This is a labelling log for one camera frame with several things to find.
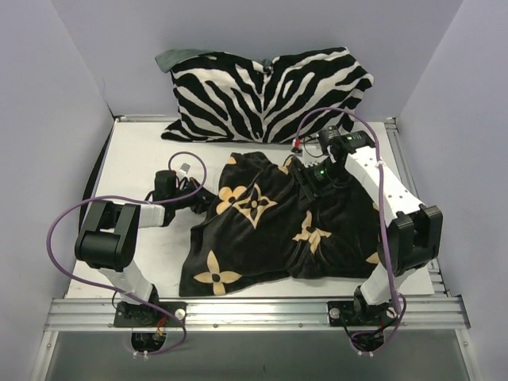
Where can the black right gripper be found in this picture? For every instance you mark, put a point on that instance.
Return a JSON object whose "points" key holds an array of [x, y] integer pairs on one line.
{"points": [[299, 179]]}

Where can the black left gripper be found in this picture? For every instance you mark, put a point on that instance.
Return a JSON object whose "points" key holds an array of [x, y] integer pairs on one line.
{"points": [[202, 199]]}

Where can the black floral pillowcase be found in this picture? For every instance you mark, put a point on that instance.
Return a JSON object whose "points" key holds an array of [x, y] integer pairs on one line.
{"points": [[254, 231]]}

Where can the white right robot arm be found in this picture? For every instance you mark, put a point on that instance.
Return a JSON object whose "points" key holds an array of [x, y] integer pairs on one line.
{"points": [[410, 231]]}

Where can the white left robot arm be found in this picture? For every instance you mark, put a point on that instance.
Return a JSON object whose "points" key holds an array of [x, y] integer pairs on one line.
{"points": [[108, 238]]}

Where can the zebra print pillow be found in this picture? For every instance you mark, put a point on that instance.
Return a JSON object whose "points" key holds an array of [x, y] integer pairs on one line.
{"points": [[222, 97]]}

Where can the grey cloth behind zebra pillow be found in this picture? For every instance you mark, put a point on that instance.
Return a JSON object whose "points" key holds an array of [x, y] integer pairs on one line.
{"points": [[168, 59]]}

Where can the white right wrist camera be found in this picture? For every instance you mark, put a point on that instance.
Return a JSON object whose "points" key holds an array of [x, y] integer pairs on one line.
{"points": [[309, 152]]}

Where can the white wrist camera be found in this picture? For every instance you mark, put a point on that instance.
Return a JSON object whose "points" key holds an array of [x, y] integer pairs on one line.
{"points": [[183, 170], [309, 152]]}

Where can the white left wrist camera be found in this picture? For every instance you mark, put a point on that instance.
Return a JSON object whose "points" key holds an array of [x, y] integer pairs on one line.
{"points": [[183, 170]]}

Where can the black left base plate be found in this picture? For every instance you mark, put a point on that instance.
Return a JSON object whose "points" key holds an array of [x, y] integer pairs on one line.
{"points": [[140, 316]]}

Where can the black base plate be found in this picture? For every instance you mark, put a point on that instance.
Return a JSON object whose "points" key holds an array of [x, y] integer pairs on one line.
{"points": [[344, 313], [140, 316]]}

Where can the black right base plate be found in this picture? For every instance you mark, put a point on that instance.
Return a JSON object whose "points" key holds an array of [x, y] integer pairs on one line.
{"points": [[344, 313]]}

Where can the aluminium front rail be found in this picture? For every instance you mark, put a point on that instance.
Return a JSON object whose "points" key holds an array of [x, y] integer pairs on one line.
{"points": [[248, 314]]}

